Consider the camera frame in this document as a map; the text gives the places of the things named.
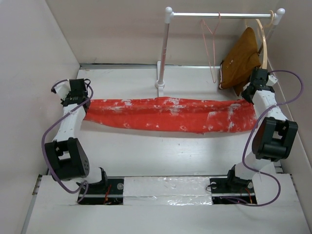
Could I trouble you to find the orange white tie-dye trousers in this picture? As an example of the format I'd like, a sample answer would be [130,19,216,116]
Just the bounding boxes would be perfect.
[84,97,257,134]

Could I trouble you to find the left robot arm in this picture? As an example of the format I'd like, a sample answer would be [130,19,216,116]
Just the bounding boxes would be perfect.
[41,79,109,194]

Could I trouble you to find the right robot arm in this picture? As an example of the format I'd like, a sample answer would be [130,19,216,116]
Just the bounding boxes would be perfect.
[225,68,298,192]

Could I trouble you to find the beige plastic hanger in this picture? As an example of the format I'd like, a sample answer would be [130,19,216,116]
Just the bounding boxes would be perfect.
[255,10,275,69]

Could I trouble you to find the brown shorts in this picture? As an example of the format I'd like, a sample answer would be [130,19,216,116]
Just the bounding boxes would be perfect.
[219,27,261,96]

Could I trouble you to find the white clothes rack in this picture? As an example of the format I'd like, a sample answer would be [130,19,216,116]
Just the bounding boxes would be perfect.
[155,7,286,97]

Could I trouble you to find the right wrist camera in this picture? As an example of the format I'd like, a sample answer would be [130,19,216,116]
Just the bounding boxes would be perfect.
[266,75,278,86]

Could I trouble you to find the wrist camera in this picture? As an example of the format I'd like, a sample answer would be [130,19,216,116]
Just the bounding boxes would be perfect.
[266,75,278,86]
[51,79,70,100]

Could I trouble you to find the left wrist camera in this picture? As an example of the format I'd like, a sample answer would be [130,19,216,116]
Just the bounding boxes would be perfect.
[51,79,70,100]

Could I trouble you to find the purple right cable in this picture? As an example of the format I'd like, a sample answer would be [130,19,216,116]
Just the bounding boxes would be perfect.
[242,70,305,207]

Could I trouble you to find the pink wire hanger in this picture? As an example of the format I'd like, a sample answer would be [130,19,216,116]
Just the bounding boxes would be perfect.
[200,12,222,83]

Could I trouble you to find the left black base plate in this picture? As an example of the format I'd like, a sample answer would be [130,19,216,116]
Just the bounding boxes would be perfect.
[78,177,124,205]

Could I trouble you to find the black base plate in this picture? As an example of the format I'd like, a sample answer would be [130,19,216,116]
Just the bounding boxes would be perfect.
[206,176,257,205]
[78,177,124,205]

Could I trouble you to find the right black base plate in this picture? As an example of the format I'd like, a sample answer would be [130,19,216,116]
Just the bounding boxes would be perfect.
[206,176,257,205]

